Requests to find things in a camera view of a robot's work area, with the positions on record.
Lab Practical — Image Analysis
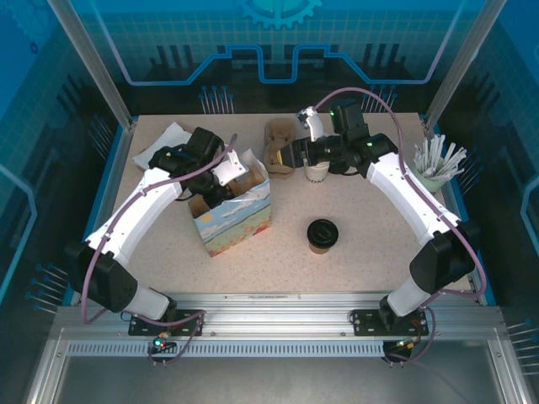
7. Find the aluminium frame post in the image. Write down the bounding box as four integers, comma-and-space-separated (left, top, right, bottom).
423, 0, 504, 134
45, 0, 138, 131

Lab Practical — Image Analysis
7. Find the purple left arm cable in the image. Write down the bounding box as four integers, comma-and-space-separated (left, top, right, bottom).
82, 133, 207, 368

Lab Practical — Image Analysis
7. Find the small connector board with LEDs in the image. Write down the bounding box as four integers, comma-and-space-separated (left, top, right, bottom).
147, 334, 177, 355
393, 336, 423, 354

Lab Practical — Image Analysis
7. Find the white paper napkin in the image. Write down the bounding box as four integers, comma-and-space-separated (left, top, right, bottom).
132, 121, 195, 169

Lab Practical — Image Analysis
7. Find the coffee cup with brown sleeve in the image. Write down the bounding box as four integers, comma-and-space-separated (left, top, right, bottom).
308, 239, 336, 256

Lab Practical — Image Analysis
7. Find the paper gift bag with landscape print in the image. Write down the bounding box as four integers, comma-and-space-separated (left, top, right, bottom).
187, 149, 273, 259

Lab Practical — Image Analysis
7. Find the stack of white paper cups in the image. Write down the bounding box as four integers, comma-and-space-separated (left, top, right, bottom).
303, 162, 330, 186

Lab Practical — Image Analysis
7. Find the green mug with brown heart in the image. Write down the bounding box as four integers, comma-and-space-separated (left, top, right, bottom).
414, 157, 451, 193

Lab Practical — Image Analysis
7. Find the slotted grey cable duct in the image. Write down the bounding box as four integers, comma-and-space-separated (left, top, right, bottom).
67, 339, 387, 359

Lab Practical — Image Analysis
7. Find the stack of pulp cup carriers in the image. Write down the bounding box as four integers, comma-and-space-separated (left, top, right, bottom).
263, 119, 298, 178

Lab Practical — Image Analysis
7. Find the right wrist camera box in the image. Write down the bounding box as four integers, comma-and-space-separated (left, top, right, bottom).
296, 107, 325, 142

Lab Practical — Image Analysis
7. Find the black coffee cup lid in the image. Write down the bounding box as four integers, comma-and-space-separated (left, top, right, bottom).
306, 217, 340, 248

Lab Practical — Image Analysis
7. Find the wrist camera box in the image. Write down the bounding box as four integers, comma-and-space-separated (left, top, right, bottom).
210, 149, 248, 186
296, 107, 325, 142

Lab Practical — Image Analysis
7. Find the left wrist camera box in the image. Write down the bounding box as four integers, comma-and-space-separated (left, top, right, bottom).
210, 149, 248, 186

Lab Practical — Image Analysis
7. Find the blue table edge frame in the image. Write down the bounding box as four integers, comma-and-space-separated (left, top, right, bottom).
61, 111, 500, 307

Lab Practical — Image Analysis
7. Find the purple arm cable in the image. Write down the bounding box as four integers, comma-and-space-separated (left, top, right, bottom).
313, 87, 488, 369
82, 133, 207, 368

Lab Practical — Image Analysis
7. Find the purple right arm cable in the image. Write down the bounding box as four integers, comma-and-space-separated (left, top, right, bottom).
313, 87, 488, 369

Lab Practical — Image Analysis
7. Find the aluminium mounting rail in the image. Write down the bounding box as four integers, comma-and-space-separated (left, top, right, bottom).
54, 291, 506, 338

